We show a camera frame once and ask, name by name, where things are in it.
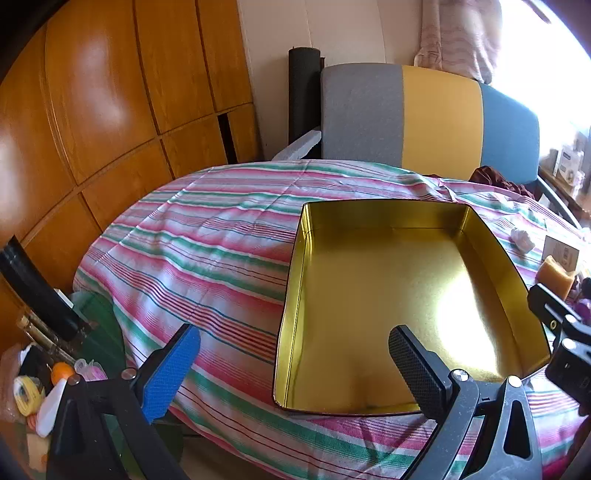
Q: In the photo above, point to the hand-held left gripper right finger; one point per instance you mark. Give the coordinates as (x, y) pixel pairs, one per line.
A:
(413, 364)

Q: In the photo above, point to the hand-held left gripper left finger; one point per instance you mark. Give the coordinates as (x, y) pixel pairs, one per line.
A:
(170, 376)

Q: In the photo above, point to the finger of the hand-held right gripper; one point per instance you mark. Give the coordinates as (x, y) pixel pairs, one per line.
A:
(570, 369)
(551, 307)

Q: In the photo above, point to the large yellow sponge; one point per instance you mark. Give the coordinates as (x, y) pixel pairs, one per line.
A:
(554, 277)

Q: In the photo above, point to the purple packet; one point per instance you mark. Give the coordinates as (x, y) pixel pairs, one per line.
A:
(584, 307)

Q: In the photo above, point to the small cardboard box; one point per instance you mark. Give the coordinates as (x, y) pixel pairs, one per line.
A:
(561, 249)

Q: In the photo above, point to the white wad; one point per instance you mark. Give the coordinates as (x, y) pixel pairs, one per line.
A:
(521, 239)

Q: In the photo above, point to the gold metal tin box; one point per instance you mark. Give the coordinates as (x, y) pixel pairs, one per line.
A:
(392, 277)

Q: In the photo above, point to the pink plastic item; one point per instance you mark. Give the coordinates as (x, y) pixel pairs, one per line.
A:
(90, 370)

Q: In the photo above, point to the orange ball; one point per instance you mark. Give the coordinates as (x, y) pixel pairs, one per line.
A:
(63, 373)

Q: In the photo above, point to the wooden shelf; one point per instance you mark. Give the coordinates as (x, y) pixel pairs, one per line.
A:
(561, 196)

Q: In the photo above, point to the white bottle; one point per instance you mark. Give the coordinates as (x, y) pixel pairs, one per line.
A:
(51, 410)

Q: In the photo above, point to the striped tablecloth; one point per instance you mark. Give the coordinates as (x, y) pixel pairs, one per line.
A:
(207, 240)

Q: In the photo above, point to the yellow tape roll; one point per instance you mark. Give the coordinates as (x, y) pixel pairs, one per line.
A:
(28, 394)

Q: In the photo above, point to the dark red cloth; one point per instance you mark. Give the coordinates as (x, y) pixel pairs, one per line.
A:
(489, 177)

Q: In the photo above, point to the white blue carton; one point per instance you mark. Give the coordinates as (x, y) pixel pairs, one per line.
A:
(570, 161)

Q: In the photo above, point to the black tube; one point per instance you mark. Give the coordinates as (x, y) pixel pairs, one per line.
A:
(37, 286)

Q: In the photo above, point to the grey yellow blue chair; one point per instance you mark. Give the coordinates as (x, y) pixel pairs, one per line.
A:
(360, 115)

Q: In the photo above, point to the wooden wardrobe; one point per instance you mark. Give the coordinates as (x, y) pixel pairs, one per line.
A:
(92, 115)

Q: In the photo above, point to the pale patterned curtain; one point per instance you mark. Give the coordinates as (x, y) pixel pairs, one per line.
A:
(457, 41)

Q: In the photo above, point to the black rolled mat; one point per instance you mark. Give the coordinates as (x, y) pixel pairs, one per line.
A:
(302, 92)

